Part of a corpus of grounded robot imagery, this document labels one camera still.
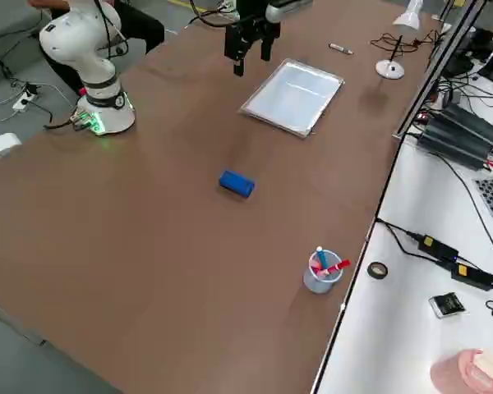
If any black lamp cable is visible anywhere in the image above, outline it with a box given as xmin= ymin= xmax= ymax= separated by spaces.
xmin=370 ymin=30 xmax=447 ymax=54

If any black finned power supply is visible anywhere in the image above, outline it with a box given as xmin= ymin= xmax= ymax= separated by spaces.
xmin=417 ymin=102 xmax=493 ymax=172

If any black adapter yellow label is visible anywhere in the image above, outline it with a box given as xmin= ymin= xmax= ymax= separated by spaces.
xmin=417 ymin=233 xmax=460 ymax=263
xmin=450 ymin=262 xmax=493 ymax=292

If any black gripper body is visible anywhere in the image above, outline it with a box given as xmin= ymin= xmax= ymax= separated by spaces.
xmin=234 ymin=0 xmax=277 ymax=29

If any black base cable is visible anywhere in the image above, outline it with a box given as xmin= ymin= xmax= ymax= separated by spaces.
xmin=44 ymin=110 xmax=87 ymax=131

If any aluminium frame post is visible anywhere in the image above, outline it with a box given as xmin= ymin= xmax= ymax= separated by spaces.
xmin=392 ymin=0 xmax=490 ymax=140

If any black box device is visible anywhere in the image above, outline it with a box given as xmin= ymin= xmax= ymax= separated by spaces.
xmin=470 ymin=27 xmax=493 ymax=62

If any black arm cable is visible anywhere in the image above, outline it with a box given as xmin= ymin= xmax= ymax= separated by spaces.
xmin=92 ymin=0 xmax=242 ymax=58

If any black tape roll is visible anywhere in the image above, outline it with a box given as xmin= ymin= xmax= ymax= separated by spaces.
xmin=366 ymin=260 xmax=389 ymax=280

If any translucent pen cup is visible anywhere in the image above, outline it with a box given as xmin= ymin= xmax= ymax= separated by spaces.
xmin=302 ymin=250 xmax=343 ymax=295

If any small black packet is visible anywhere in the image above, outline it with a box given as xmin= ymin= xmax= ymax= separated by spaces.
xmin=428 ymin=291 xmax=464 ymax=319

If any white desk lamp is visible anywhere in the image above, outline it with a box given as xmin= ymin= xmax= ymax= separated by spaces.
xmin=375 ymin=0 xmax=425 ymax=80

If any white power strip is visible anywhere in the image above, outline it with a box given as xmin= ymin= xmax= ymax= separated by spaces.
xmin=12 ymin=92 xmax=38 ymax=112

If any person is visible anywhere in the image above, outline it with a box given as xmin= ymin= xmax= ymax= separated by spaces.
xmin=26 ymin=0 xmax=165 ymax=95

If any red marker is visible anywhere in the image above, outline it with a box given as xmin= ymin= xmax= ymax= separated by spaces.
xmin=318 ymin=259 xmax=351 ymax=277

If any pink round object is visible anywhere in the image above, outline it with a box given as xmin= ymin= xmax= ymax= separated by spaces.
xmin=430 ymin=348 xmax=493 ymax=394

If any blue whiteboard eraser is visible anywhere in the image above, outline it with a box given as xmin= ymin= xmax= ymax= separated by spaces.
xmin=218 ymin=169 xmax=256 ymax=201

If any white box orange label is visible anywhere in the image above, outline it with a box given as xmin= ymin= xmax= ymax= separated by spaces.
xmin=0 ymin=133 xmax=22 ymax=167

